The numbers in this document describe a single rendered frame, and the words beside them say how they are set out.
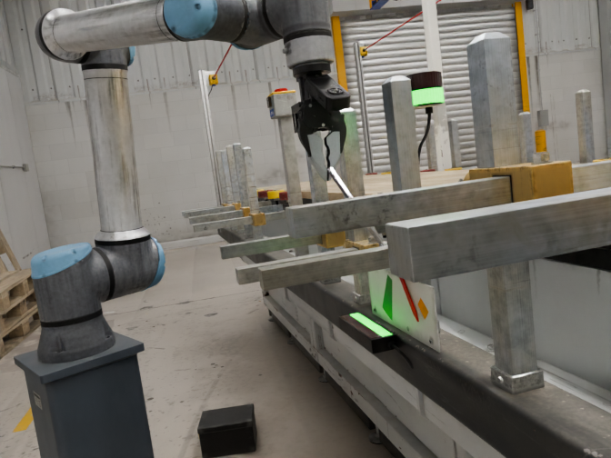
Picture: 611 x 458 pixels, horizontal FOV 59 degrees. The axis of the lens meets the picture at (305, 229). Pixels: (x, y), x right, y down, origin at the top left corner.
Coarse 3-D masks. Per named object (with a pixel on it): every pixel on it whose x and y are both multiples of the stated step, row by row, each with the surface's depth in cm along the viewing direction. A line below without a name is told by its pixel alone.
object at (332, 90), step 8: (312, 80) 98; (320, 80) 98; (328, 80) 98; (312, 88) 97; (320, 88) 94; (328, 88) 94; (336, 88) 94; (320, 96) 94; (328, 96) 91; (336, 96) 91; (344, 96) 92; (320, 104) 94; (328, 104) 92; (336, 104) 92; (344, 104) 92
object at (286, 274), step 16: (336, 256) 81; (352, 256) 81; (368, 256) 82; (384, 256) 82; (272, 272) 78; (288, 272) 79; (304, 272) 79; (320, 272) 80; (336, 272) 81; (352, 272) 81; (272, 288) 78
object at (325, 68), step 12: (300, 72) 98; (312, 72) 99; (324, 72) 101; (300, 84) 103; (300, 96) 105; (312, 96) 98; (300, 108) 99; (312, 108) 99; (324, 108) 99; (312, 120) 99; (324, 120) 99; (336, 120) 100
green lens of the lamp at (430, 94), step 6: (420, 90) 85; (426, 90) 85; (432, 90) 85; (438, 90) 86; (414, 96) 86; (420, 96) 85; (426, 96) 85; (432, 96) 85; (438, 96) 86; (414, 102) 86; (420, 102) 86; (426, 102) 85; (432, 102) 85
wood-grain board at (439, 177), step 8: (368, 176) 308; (376, 176) 290; (384, 176) 276; (424, 176) 219; (432, 176) 210; (440, 176) 201; (448, 176) 194; (456, 176) 187; (464, 176) 181; (280, 184) 374; (304, 184) 309; (328, 184) 262; (336, 184) 249; (368, 184) 209; (376, 184) 201; (384, 184) 194; (392, 184) 187; (424, 184) 164; (432, 184) 159; (304, 192) 223; (328, 192) 193; (336, 192) 186; (368, 192) 163; (376, 192) 158; (384, 192) 154
